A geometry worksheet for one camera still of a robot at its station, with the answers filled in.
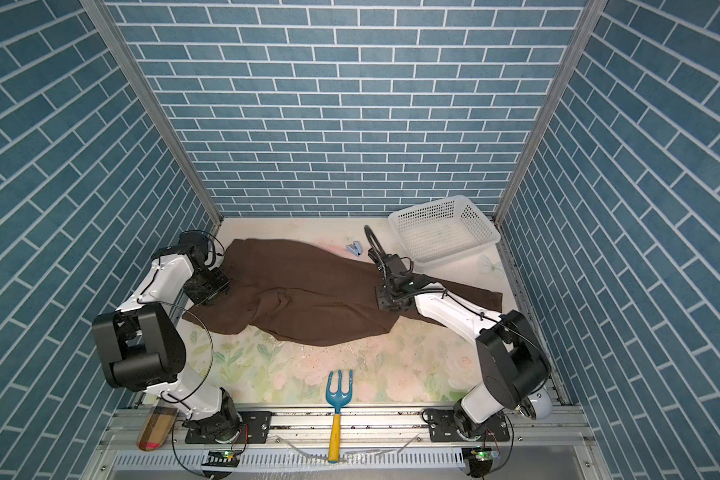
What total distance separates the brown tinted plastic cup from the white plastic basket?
2.80 feet

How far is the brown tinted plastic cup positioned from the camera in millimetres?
708

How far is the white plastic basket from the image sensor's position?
1.13m
